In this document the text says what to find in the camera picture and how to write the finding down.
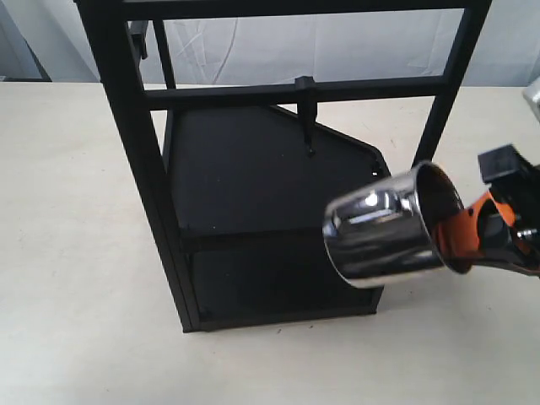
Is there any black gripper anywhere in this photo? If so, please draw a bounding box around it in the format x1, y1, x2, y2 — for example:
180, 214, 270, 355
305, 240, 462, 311
433, 144, 539, 277

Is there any shiny stainless steel mug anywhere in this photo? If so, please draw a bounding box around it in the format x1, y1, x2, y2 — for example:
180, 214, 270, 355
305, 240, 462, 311
322, 162, 471, 289

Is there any white sheer curtain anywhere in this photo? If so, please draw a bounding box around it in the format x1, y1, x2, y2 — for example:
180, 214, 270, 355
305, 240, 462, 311
1, 1, 539, 86

